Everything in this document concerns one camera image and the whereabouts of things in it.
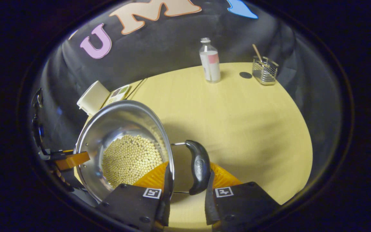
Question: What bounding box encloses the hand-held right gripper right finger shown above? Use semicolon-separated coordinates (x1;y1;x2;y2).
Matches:
204;162;281;232

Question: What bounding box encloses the black power cable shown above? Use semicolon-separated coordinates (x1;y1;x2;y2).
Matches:
128;78;147;100

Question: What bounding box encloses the clear bottle with white label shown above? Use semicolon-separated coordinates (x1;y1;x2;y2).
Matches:
199;37;221;83

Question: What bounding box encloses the stainless steel pot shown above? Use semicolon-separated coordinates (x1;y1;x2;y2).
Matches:
74;100;212;203

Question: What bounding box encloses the metal wire holder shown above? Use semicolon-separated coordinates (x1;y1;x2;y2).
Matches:
252;56;279;86

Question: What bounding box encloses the wooden stick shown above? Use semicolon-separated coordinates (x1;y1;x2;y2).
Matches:
252;44;263;63

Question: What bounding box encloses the black tripod stand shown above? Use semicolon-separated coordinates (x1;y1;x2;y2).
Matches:
31;88;49;155

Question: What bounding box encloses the white toaster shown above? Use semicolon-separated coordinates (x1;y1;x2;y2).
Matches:
77;81;110;116

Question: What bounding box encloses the pile of yellow soybeans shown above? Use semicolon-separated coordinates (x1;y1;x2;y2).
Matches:
102;135;163;189

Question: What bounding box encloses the black backdrop cloth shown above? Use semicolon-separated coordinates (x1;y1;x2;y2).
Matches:
28;0;344;181

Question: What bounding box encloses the white compartment seasoning tray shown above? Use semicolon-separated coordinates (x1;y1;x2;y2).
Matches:
103;84;130;107

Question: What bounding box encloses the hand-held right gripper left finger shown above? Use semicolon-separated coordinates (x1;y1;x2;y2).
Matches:
96;160;175;232

